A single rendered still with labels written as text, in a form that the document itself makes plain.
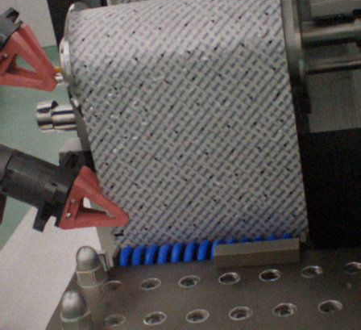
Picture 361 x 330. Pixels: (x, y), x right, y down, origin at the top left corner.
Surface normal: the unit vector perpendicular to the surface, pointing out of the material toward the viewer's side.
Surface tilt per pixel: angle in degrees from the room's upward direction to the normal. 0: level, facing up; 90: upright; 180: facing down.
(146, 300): 0
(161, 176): 90
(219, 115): 90
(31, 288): 0
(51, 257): 0
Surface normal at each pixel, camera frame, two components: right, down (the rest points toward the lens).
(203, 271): -0.18, -0.92
